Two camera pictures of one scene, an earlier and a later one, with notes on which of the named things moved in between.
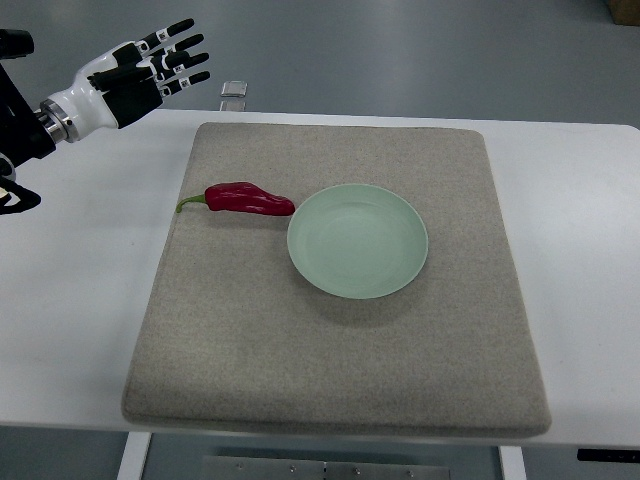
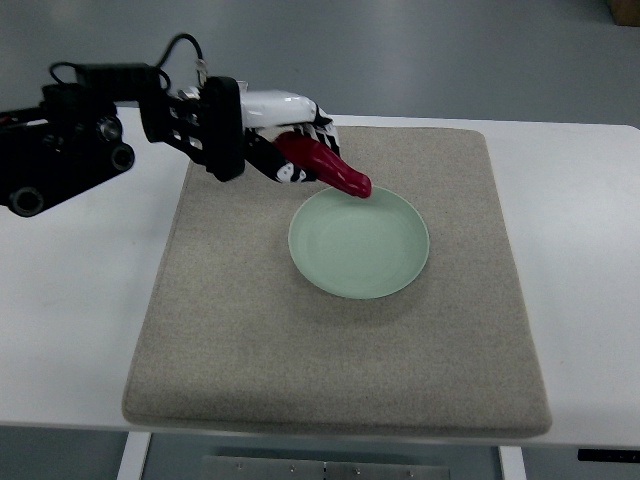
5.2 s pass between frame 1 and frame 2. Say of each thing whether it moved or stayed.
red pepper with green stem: moved
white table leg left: stayed
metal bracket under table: stayed
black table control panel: stayed
